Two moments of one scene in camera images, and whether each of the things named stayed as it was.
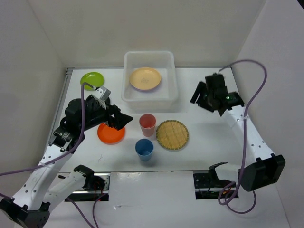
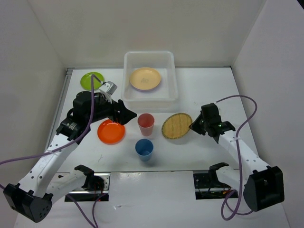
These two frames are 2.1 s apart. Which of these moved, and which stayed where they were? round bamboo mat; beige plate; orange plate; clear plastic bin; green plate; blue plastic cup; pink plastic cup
Moved: round bamboo mat
Stayed: beige plate; blue plastic cup; green plate; pink plastic cup; orange plate; clear plastic bin
